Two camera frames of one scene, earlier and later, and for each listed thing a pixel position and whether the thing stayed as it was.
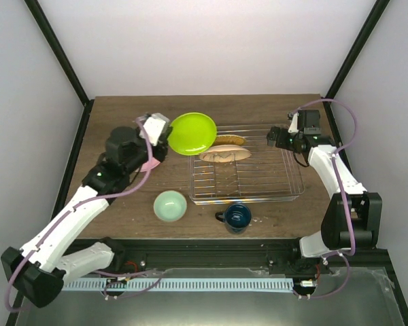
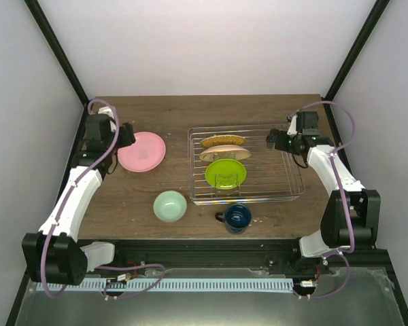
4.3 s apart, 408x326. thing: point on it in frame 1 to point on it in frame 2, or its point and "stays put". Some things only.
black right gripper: (272, 136) stays put
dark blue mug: (236, 217) stays put
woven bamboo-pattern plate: (229, 139) stays put
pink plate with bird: (225, 153) stays put
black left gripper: (164, 145) to (128, 138)
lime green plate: (192, 134) to (225, 174)
